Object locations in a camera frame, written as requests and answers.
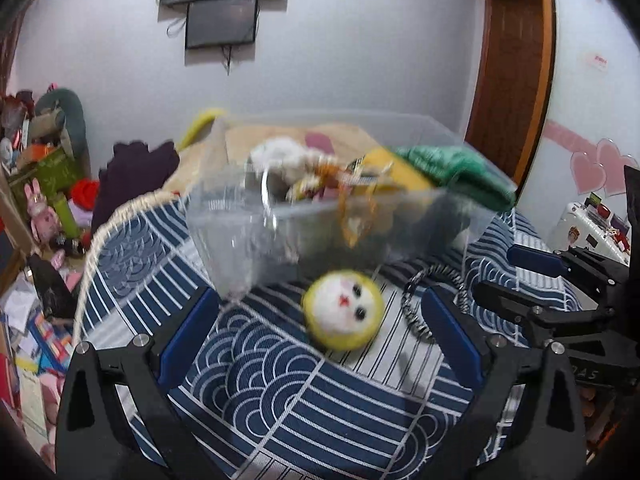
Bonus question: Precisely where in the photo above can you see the green knitted cloth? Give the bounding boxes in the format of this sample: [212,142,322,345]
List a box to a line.
[395,145,516,212]

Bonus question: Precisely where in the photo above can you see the yellow sponge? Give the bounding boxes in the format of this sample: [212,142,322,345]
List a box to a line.
[362,148,435,192]

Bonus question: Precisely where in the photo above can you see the yellow floral cloth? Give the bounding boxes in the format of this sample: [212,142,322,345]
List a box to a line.
[285,156,401,248]

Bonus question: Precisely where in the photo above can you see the white appliance with stickers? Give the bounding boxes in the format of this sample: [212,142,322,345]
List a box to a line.
[547,193,631,266]

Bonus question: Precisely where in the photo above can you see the white wardrobe sliding door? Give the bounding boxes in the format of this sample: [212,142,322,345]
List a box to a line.
[518,0,639,240]

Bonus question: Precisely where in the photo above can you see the blue white patterned tablecloth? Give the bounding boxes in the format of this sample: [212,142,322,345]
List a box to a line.
[74,193,579,479]

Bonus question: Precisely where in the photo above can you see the yellow white cat plush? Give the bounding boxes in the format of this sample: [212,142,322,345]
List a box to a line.
[300,270,385,352]

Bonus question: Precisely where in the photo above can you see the pink plush rabbit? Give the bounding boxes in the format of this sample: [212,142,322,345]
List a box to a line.
[24,178,62,244]

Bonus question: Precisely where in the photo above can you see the green bottle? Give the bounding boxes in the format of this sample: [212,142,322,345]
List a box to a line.
[52,193,81,238]

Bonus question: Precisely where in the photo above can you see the red plush item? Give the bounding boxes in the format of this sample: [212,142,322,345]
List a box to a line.
[70,178,100,211]

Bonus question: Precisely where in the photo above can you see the clear plastic storage bin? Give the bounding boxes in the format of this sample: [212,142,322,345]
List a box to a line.
[186,110,495,298]

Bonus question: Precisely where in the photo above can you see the green cardboard box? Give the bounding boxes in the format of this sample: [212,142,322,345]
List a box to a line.
[8,148,85,209]

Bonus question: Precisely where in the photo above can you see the dark purple garment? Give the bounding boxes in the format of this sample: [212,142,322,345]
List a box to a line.
[91,141,180,234]

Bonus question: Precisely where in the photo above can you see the beige blanket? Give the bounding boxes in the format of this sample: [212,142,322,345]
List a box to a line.
[163,119,378,195]

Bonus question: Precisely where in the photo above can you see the yellow curved tube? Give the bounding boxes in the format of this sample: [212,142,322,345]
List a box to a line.
[176,107,226,152]

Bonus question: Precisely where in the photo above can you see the teal plush pillow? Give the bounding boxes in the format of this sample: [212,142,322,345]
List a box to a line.
[28,88,87,159]

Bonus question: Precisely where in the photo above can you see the black white spiral cord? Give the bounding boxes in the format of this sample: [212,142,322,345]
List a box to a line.
[400,263,471,345]

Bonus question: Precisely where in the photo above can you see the small wall monitor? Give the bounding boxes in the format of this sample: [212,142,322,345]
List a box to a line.
[186,0,258,50]

